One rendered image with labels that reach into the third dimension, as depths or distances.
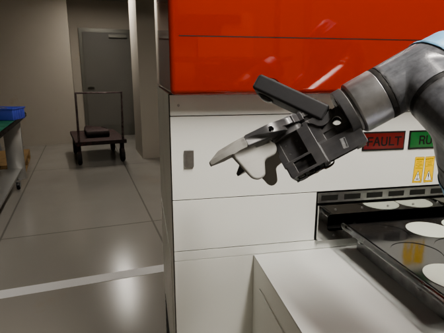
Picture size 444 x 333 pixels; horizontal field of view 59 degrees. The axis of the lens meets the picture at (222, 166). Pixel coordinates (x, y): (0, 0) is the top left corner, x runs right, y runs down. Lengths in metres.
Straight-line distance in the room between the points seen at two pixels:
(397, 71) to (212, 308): 0.74
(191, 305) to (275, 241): 0.27
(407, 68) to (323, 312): 0.48
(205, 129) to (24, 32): 7.09
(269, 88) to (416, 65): 0.19
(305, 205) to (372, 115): 0.50
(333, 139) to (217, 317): 0.66
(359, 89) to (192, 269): 0.63
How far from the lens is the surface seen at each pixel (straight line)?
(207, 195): 0.93
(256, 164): 0.51
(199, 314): 1.06
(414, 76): 0.55
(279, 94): 0.57
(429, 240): 1.00
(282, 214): 0.99
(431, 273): 0.85
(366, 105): 0.54
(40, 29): 7.85
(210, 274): 1.01
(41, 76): 7.82
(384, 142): 1.07
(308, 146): 0.53
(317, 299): 0.85
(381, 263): 1.00
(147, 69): 6.05
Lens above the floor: 1.26
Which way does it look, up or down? 13 degrees down
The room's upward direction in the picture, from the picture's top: straight up
